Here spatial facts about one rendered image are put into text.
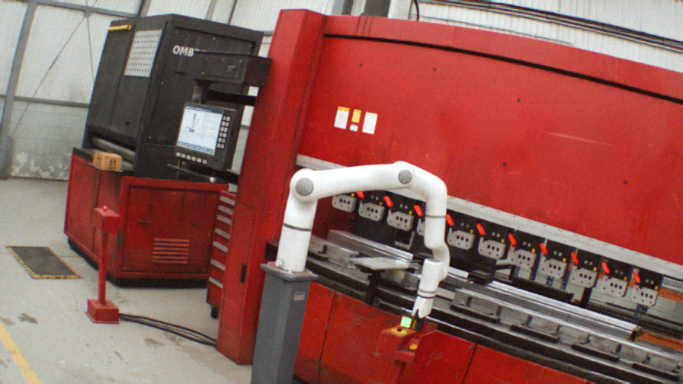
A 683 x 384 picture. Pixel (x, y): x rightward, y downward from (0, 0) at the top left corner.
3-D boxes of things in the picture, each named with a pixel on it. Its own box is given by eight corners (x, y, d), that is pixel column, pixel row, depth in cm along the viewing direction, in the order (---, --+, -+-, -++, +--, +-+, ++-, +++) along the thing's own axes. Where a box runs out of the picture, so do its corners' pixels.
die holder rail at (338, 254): (286, 244, 407) (290, 228, 406) (294, 244, 411) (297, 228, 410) (347, 269, 373) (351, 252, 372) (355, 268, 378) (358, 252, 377)
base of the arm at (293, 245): (289, 277, 273) (297, 233, 271) (258, 264, 285) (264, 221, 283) (321, 276, 287) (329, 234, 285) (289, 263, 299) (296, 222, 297)
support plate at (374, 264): (348, 260, 340) (348, 257, 339) (383, 259, 359) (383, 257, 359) (375, 270, 327) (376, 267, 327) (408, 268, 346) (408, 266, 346)
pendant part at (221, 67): (164, 177, 408) (192, 49, 399) (187, 177, 430) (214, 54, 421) (217, 195, 384) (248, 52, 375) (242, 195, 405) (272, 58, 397)
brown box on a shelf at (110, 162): (86, 164, 465) (89, 148, 464) (109, 166, 485) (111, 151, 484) (99, 171, 446) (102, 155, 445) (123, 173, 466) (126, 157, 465)
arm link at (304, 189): (293, 199, 288) (290, 204, 272) (290, 170, 286) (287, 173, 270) (414, 186, 288) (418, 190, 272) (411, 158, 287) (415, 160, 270)
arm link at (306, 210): (281, 226, 278) (293, 168, 275) (284, 219, 296) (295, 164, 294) (311, 232, 278) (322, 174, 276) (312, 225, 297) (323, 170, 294)
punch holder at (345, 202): (331, 206, 383) (337, 176, 381) (341, 206, 389) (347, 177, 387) (351, 212, 372) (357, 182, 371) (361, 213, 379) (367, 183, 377)
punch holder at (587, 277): (569, 281, 274) (577, 248, 272) (574, 280, 280) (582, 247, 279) (591, 289, 264) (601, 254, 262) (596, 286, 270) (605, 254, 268)
